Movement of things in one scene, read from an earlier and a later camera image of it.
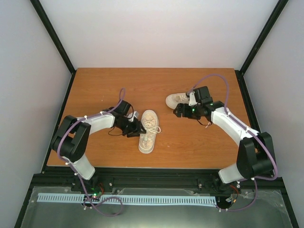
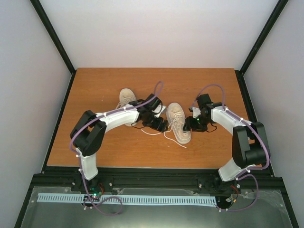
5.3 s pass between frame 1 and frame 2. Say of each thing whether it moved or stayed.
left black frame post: stayed
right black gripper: moved
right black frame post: stayed
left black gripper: moved
